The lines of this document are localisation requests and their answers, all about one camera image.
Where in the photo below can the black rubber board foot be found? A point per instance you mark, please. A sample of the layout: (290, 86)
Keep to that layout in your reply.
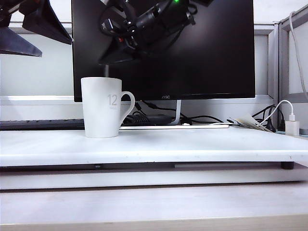
(287, 166)

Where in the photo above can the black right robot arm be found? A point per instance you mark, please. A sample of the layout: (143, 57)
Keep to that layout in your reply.
(202, 2)

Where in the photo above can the white mug with 12 print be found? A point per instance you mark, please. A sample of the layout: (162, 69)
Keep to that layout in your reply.
(102, 108)

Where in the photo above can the thin dark flat device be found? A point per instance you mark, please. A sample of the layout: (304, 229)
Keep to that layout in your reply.
(72, 167)

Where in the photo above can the metal spoon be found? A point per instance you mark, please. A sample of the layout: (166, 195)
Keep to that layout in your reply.
(106, 71)

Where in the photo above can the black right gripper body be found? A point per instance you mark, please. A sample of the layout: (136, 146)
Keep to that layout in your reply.
(151, 19)

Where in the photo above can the black keyboard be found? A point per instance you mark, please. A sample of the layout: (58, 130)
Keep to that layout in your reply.
(36, 124)

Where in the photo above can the grey partition rail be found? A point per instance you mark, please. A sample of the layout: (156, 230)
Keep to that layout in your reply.
(14, 30)

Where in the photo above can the grey aluminium partition frame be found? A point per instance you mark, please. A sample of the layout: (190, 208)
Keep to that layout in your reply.
(282, 60)

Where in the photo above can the white raised desk board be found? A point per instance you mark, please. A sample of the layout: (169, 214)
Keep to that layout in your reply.
(168, 146)

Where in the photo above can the small white connector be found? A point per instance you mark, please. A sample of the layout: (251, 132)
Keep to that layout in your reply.
(185, 124)

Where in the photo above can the folded paper booklet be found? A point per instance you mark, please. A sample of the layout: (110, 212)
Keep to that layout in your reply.
(247, 121)

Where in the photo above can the white USB charger block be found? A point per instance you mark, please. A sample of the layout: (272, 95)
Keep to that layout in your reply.
(292, 128)

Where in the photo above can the black power adapter brick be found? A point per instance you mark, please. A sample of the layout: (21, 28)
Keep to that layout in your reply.
(146, 119)

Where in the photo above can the black AOC computer monitor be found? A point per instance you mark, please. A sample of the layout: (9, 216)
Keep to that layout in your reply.
(216, 60)

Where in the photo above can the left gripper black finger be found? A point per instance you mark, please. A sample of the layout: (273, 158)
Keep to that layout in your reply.
(16, 44)
(48, 24)

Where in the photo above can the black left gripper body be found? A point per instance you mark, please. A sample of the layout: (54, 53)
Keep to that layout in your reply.
(7, 9)

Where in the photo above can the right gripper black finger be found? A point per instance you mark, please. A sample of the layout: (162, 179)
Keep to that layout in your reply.
(146, 53)
(118, 54)

